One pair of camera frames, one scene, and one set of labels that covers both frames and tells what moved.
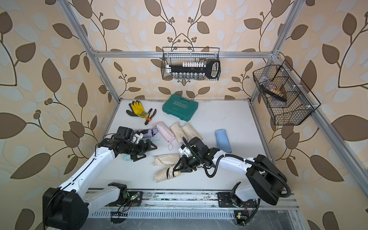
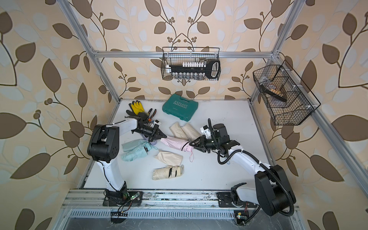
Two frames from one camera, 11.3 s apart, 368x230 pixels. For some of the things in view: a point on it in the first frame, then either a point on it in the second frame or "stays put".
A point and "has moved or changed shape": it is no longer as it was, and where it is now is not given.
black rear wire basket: x=190 y=63 stays put
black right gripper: x=186 y=169 → x=201 y=146
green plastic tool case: x=180 y=107 stays put
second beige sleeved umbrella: x=190 y=132 stays put
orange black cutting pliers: x=149 y=119 stays put
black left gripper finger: x=143 y=156 → x=151 y=138
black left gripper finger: x=148 y=143 → x=159 y=134
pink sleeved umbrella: x=166 y=133 has moved or changed shape
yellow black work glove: x=137 y=109 stays put
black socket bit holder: x=195 y=70 stays put
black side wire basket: x=288 y=100 stays put
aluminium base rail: x=194 y=200 stays put
